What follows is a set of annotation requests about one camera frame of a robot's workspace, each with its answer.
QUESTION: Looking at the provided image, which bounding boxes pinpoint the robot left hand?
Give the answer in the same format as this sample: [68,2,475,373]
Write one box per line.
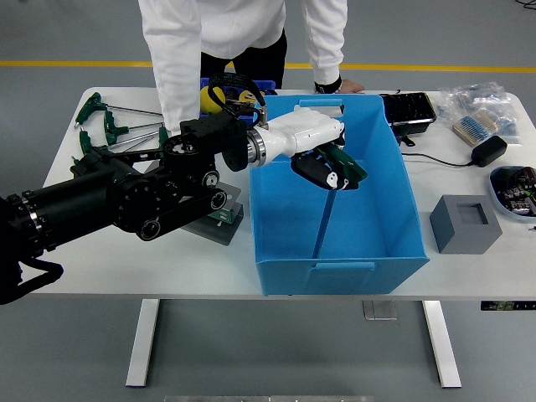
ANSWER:
[265,106,361,193]

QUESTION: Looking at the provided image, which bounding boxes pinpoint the large green T-handle hex key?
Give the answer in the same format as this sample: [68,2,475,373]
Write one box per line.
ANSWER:
[312,144,369,260]

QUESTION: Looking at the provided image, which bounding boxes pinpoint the large blue folding box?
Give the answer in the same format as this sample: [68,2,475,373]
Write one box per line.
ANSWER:
[250,95,431,297]

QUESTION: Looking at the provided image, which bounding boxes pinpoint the black wristband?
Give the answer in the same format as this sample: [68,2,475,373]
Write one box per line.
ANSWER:
[314,77,343,95]

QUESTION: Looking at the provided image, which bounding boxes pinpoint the small blue parts bin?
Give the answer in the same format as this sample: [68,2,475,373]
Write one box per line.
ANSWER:
[198,76,278,126]

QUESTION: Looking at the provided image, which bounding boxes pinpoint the black plastic tray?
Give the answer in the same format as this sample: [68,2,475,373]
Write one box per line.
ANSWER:
[379,92,439,136]

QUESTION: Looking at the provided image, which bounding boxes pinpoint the yellow black tape measure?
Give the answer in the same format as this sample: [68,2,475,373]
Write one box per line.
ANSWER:
[238,88,269,106]

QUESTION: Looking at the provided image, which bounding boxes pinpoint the yellow ball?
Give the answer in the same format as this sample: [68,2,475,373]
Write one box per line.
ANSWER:
[199,85,223,115]

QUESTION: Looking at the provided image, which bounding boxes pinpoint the clear bag of parts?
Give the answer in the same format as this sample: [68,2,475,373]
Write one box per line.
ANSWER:
[437,81,513,126]

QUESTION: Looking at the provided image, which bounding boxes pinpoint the metal hex key stand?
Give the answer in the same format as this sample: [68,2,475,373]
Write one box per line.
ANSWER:
[142,161,245,247]

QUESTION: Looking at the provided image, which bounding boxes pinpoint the blue resistor strip bundle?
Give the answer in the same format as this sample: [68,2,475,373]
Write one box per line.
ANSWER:
[451,111,499,147]

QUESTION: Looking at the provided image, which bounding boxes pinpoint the person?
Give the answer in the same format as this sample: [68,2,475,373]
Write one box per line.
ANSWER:
[137,0,365,136]

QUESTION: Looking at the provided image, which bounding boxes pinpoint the black power adapter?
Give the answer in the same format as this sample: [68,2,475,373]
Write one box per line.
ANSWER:
[472,136,509,168]

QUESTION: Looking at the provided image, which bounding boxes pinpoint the clear bag with blue parts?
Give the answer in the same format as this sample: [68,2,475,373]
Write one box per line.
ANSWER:
[493,112,524,147]

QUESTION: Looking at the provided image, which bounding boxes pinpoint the grey cube with recess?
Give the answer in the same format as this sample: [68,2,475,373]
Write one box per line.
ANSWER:
[430,194,503,255]

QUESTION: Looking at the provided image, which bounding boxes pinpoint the light blue bowl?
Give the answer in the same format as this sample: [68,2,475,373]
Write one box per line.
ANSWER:
[488,166,536,219]

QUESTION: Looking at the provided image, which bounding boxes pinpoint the metal floor plate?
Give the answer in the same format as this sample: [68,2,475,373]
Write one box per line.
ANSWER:
[362,300,399,322]

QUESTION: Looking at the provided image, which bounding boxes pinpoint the dark electronic components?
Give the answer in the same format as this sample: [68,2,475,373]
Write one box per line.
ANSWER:
[500,167,536,214]

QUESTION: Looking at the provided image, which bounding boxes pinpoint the white table leg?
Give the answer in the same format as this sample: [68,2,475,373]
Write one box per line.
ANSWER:
[125,299,161,389]
[421,300,463,389]

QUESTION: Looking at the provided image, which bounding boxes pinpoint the black table control panel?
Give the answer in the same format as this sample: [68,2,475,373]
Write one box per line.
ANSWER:
[480,301,536,312]

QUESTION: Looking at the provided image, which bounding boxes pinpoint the black adapter cable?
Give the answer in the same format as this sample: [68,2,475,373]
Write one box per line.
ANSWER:
[400,152,477,168]

